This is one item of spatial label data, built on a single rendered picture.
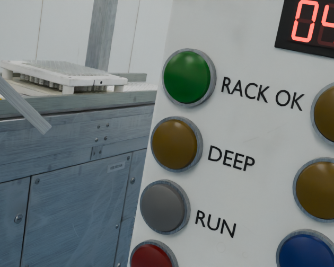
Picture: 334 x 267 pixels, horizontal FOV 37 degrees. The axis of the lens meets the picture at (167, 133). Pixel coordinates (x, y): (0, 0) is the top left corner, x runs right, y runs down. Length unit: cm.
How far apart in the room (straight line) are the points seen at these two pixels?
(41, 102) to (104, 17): 67
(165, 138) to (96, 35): 151
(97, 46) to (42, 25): 364
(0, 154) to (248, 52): 90
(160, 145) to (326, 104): 9
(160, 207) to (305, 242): 8
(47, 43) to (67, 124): 411
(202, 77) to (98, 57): 151
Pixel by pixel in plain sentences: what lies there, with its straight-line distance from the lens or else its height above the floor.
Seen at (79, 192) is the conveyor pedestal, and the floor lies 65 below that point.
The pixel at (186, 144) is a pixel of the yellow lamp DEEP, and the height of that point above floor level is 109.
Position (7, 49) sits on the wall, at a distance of 575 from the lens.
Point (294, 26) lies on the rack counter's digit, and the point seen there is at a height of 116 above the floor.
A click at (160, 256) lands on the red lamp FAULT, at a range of 28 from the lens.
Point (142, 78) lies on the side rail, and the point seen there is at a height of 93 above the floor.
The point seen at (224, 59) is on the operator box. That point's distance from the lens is 26.
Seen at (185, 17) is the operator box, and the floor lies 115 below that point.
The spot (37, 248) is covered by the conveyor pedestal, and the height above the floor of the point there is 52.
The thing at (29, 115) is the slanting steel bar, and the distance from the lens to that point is 99.
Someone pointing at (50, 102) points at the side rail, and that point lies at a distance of 116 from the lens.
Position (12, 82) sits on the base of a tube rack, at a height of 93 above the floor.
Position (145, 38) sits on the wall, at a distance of 456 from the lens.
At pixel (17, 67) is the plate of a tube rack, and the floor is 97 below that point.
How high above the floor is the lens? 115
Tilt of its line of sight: 12 degrees down
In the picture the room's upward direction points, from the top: 10 degrees clockwise
